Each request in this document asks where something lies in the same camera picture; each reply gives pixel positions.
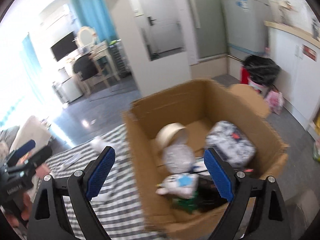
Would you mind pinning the grey checked tablecloth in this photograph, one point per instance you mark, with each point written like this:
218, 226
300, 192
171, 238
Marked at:
120, 195

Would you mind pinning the grey drawer cabinet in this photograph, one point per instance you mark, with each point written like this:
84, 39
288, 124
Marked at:
120, 58

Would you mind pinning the pink bag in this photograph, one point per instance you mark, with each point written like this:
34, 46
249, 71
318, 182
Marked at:
275, 102

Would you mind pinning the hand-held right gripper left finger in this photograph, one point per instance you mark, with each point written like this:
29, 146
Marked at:
100, 172

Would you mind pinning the translucent plastic sheet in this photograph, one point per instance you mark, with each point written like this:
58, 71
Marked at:
71, 161

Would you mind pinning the white mini fridge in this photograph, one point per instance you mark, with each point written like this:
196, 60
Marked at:
70, 87

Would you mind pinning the clear plastic water bottle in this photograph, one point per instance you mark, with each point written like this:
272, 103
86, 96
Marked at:
178, 158

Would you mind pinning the white door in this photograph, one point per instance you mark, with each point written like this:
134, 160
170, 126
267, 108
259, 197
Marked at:
160, 22

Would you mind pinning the small white and blue packet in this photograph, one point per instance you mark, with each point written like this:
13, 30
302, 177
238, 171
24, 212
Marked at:
181, 185

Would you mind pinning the wooden chair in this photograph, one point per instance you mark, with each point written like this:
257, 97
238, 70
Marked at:
96, 80

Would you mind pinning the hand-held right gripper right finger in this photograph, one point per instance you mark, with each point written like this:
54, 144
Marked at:
218, 175

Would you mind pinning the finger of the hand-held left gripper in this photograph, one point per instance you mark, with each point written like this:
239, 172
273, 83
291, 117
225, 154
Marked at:
40, 156
25, 147

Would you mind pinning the brown cardboard box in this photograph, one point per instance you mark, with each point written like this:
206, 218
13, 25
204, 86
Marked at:
225, 105

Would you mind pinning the black television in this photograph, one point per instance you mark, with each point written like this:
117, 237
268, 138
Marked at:
63, 48

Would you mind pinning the white vanity desk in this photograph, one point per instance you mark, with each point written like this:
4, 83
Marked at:
100, 52

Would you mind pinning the red bin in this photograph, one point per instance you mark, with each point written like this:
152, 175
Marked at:
245, 76

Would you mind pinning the green wipes packet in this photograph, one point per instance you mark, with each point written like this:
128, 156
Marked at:
186, 203

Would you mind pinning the white counter cabinet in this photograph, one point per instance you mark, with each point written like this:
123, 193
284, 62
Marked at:
297, 75

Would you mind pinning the pale green refrigerator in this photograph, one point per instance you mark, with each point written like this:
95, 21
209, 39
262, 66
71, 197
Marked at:
246, 22

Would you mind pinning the teal curtain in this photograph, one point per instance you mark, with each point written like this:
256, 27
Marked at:
92, 12

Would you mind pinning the black garbage bag roll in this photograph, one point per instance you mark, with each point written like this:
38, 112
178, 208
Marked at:
211, 192

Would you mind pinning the beige tape roll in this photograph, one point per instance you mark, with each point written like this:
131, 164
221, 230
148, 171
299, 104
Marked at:
170, 135

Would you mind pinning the person's left hand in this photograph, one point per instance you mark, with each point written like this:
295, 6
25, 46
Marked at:
25, 206

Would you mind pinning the navy and white tissue pack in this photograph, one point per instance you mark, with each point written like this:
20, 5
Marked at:
230, 142

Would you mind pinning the grey blanket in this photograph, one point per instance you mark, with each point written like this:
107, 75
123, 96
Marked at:
6, 140

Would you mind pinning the white plastic bottle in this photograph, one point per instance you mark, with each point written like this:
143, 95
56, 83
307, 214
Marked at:
98, 143

